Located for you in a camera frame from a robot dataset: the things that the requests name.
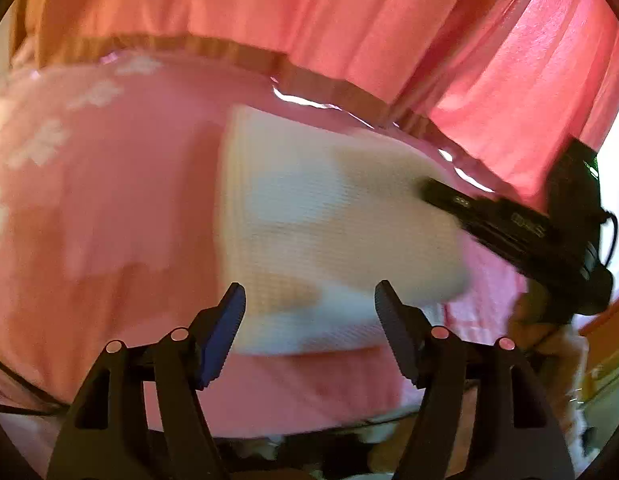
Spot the white knit sweater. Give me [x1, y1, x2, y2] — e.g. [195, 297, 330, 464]
[220, 106, 470, 356]

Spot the right hand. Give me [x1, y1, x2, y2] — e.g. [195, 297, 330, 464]
[506, 280, 588, 361]

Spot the pink floral bed sheet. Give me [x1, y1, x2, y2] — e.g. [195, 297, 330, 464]
[0, 53, 525, 438]

